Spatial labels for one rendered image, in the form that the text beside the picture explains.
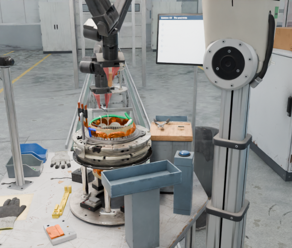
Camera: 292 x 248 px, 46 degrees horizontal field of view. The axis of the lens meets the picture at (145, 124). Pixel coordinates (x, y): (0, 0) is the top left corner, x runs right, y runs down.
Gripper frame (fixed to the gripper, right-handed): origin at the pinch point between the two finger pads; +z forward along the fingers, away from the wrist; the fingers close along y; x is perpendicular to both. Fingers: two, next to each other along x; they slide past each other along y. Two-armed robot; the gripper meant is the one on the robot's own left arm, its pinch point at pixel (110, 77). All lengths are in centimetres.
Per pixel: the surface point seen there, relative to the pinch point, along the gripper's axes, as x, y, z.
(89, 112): -1.4, 8.2, 17.6
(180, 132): 5.9, -30.9, 26.7
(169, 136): 9.2, -24.6, 25.7
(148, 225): 49, -6, 29
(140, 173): 34.6, -5.6, 18.4
